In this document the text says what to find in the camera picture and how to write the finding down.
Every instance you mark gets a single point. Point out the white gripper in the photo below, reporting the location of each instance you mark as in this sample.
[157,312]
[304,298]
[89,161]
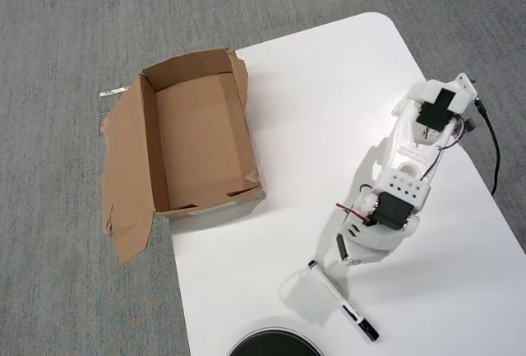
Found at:
[338,258]

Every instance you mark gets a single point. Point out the grey table clamp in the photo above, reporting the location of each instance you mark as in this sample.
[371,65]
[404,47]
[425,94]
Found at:
[470,126]

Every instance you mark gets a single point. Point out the black round disc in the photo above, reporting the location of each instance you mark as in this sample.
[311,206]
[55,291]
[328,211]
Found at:
[274,341]

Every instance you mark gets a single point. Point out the open brown cardboard box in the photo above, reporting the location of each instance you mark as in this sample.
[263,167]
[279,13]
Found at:
[193,134]

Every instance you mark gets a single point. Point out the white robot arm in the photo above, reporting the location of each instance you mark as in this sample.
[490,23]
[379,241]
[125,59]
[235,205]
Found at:
[404,185]

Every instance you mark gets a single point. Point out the white marker pen black cap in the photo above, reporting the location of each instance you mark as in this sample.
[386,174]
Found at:
[361,323]

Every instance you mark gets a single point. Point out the white paper strip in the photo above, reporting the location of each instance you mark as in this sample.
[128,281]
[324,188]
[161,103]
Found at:
[113,92]

